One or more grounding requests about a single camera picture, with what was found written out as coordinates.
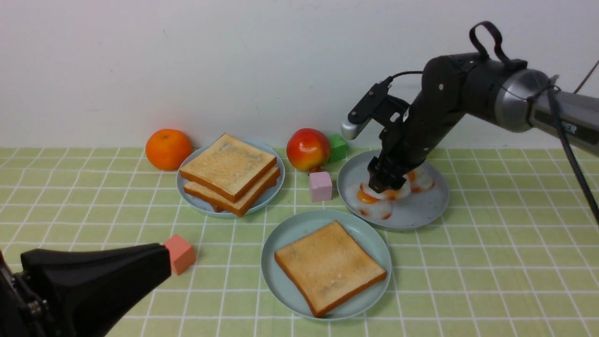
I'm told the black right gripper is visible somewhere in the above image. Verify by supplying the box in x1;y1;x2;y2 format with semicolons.
368;105;464;193

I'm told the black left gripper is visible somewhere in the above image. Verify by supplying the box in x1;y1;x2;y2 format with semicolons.
0;243;171;337

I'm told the toast slice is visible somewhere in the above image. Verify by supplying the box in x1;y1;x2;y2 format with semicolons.
183;166;281;217
179;133;277;201
211;205;226;213
273;220;388;318

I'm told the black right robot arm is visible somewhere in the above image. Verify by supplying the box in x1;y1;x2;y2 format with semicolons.
356;53;598;192

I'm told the grey egg plate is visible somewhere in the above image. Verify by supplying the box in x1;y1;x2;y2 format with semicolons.
336;150;451;232

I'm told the green cube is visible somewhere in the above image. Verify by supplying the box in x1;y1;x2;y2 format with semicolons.
328;134;347;163

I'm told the pink cube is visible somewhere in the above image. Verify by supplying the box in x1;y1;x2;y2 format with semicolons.
308;171;333;203

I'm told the red yellow apple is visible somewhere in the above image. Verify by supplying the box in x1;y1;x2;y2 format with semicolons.
286;128;331;173

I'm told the salmon red cube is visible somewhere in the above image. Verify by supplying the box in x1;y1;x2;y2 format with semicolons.
163;234;197;275

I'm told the teal front plate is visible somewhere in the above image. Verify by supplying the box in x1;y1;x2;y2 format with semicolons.
261;210;392;322

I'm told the light blue bread plate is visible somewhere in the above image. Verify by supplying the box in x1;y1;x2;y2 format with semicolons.
176;139;286;219

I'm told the orange fruit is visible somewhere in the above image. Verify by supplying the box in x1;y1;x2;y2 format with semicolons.
145;129;193;171

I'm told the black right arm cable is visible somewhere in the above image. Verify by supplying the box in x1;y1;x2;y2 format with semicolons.
469;21;599;225

